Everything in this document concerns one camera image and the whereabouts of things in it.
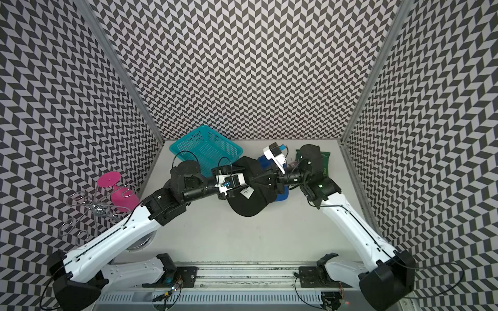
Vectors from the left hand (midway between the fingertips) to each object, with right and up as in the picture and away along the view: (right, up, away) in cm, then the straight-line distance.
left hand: (242, 174), depth 64 cm
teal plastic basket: (-25, +12, +51) cm, 58 cm away
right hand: (+4, -3, -4) cm, 6 cm away
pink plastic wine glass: (-48, -11, +13) cm, 51 cm away
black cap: (+3, -9, +3) cm, 10 cm away
